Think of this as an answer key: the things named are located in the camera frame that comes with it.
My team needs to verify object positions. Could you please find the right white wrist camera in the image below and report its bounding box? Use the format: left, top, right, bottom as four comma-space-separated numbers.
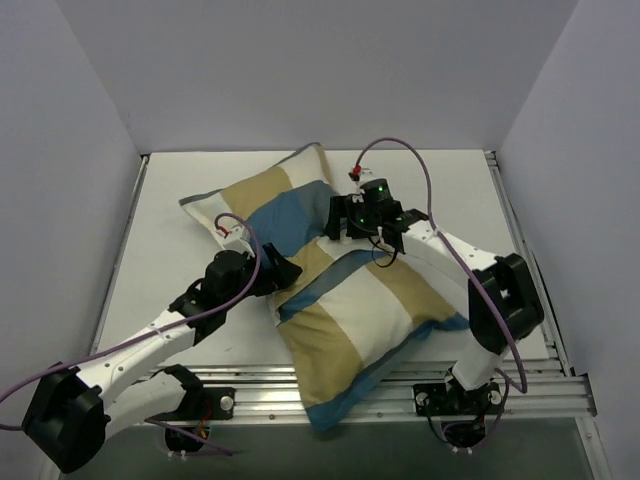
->
348, 165, 377, 193

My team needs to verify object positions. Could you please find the checked blue beige pillowcase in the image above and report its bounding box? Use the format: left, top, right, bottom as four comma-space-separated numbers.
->
179, 143, 468, 432

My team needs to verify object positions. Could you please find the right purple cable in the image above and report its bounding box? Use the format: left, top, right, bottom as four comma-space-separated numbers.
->
352, 136, 529, 396

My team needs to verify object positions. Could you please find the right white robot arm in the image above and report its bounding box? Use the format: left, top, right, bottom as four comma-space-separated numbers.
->
325, 178, 544, 413

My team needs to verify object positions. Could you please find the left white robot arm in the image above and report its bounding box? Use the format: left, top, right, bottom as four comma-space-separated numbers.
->
21, 243, 303, 474

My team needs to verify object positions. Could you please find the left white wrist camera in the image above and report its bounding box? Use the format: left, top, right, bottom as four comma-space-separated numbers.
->
213, 225, 255, 258

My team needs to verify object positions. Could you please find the aluminium rail frame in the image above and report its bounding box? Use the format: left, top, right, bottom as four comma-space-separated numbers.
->
39, 149, 614, 480

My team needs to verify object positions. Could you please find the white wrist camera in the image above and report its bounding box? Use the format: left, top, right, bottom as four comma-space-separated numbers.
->
348, 165, 377, 193
213, 225, 255, 258

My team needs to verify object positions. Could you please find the thin black cable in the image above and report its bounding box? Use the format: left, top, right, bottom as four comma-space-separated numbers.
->
369, 234, 401, 267

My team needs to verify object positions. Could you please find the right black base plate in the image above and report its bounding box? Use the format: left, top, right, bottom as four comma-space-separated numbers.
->
412, 382, 503, 417

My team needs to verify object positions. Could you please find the purple cable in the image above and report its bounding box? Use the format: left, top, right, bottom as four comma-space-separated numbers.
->
0, 212, 262, 459
352, 136, 529, 396

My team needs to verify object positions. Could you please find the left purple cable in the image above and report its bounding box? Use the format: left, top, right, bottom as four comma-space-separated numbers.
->
0, 212, 262, 459

